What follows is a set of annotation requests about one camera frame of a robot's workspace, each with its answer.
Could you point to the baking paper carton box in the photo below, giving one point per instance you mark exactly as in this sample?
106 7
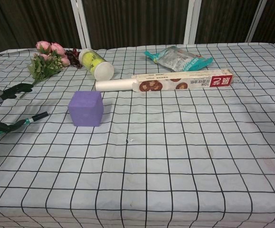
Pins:
187 80

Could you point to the dark red artificial grapes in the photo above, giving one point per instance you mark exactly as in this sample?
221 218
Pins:
73 58

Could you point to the white baking paper roll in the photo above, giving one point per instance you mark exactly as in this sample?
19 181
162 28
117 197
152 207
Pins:
113 85

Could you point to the teal clear snack bag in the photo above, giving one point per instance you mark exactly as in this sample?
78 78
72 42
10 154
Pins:
177 59

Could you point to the white black grid tablecloth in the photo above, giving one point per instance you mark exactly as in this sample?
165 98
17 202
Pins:
165 154

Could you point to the clear tennis ball tube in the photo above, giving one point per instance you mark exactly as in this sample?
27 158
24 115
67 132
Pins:
102 70

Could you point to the pink artificial flower bouquet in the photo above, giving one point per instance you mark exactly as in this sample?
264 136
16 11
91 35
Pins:
47 63

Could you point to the yellow tennis ball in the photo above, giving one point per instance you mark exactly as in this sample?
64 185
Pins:
94 64
88 57

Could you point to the purple foam cube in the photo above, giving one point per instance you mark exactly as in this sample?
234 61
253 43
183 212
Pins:
85 114

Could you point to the white frame post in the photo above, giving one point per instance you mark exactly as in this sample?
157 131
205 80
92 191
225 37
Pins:
81 23
194 21
257 20

